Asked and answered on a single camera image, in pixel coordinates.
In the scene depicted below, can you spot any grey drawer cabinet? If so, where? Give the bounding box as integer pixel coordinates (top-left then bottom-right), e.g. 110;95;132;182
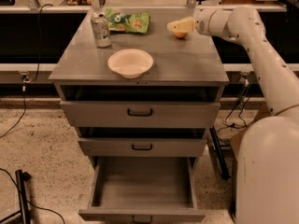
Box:
50;8;228;165

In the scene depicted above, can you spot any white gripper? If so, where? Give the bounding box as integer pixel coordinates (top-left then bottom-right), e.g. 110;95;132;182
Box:
167;9;213;36

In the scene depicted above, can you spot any grey top drawer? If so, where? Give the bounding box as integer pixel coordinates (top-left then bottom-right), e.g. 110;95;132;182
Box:
61;101;220;128

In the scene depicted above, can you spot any black floor cable left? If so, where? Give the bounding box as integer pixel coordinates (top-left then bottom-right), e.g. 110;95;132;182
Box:
0;3;54;140

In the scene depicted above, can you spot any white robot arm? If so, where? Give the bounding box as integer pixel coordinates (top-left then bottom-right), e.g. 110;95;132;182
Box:
167;6;299;224

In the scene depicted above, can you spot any silver soda can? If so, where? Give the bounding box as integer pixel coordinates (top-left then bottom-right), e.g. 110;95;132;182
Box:
91;12;111;48

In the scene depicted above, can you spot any black cables right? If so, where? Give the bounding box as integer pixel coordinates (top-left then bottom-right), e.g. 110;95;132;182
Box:
216;73;256;133

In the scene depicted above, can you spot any white paper bowl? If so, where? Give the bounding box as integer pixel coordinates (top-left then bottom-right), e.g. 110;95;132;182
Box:
107;49;153;78

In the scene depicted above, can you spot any black stand leg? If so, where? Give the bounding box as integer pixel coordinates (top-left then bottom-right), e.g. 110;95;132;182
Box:
0;170;31;224

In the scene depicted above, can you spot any green chip bag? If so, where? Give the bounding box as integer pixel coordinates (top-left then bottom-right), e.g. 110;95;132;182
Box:
105;8;150;34

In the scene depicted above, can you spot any orange fruit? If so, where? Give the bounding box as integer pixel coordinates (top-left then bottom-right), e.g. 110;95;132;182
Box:
173;32;188;39

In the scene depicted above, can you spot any brown cardboard box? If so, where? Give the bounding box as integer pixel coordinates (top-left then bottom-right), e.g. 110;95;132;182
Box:
230;106;270;159

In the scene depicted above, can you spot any grey bottom drawer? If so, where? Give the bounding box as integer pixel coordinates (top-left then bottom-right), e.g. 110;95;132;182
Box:
78;157;205;224

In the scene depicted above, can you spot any black bar on floor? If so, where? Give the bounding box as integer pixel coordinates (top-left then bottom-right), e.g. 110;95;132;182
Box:
209;127;230;180

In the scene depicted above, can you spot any grey middle drawer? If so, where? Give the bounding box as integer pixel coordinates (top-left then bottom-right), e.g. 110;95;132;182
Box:
78;138;206;157

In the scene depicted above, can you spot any grey drawer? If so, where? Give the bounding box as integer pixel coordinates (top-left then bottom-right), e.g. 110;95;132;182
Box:
61;101;220;128
78;138;206;157
78;157;205;224

